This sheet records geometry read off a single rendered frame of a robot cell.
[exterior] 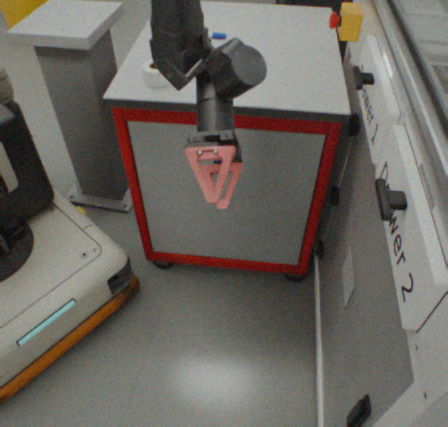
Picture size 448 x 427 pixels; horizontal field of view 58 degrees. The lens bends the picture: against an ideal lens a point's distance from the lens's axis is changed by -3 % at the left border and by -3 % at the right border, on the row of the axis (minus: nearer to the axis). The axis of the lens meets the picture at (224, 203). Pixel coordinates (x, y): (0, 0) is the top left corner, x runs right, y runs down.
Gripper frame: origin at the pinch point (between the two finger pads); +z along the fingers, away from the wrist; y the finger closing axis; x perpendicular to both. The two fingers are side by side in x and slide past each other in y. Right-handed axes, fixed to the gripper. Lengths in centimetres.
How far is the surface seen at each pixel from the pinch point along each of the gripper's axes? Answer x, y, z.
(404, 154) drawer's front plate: -26.9, -1.4, -5.1
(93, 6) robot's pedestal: 49, 62, -75
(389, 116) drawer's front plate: -27.1, 5.3, -12.7
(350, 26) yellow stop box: -28, 36, -45
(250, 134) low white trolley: -2.9, 40.0, -20.4
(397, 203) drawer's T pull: -24.4, -5.2, 2.1
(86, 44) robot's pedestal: 45, 49, -54
